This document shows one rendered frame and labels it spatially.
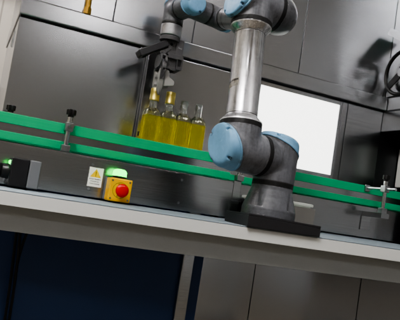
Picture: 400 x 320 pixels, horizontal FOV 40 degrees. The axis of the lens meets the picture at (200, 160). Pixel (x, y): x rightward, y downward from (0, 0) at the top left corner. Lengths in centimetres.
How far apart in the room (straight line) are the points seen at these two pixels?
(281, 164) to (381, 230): 98
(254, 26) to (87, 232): 70
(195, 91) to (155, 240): 88
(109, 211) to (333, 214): 112
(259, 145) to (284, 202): 17
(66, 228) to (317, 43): 150
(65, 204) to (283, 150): 59
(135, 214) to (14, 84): 83
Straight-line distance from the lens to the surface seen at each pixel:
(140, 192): 178
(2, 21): 511
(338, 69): 256
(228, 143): 142
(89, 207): 136
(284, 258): 153
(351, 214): 230
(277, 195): 150
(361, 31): 267
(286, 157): 152
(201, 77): 218
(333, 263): 159
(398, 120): 261
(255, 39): 155
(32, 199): 136
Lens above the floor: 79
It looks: 4 degrees up
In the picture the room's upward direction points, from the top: 9 degrees clockwise
